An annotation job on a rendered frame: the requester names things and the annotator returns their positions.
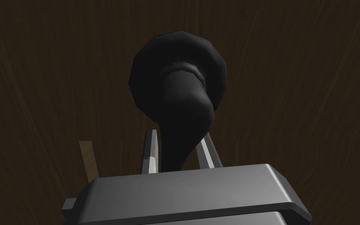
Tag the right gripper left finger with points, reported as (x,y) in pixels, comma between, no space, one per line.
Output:
(151,153)

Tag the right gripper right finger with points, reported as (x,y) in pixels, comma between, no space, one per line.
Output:
(208,154)

